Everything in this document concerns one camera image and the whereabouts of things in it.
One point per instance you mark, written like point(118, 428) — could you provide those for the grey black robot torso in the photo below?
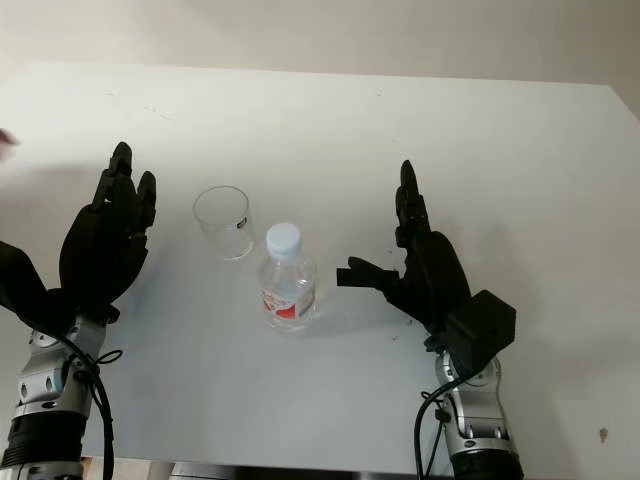
point(200, 472)

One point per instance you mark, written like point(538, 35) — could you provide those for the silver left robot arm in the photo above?
point(42, 385)

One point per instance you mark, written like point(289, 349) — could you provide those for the pink blurry object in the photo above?
point(7, 140)

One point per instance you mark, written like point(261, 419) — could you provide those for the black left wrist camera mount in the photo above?
point(22, 280)

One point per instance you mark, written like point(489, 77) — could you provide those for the clear glass cup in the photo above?
point(223, 235)

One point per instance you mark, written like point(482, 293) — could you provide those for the clear plastic water bottle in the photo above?
point(286, 295)

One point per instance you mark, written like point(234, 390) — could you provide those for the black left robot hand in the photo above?
point(100, 250)

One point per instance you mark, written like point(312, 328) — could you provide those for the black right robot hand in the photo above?
point(435, 280)

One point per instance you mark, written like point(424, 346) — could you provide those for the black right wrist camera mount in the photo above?
point(482, 325)

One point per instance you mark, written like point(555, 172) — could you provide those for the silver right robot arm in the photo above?
point(475, 415)

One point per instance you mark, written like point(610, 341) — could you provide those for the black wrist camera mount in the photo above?
point(482, 325)
point(22, 280)

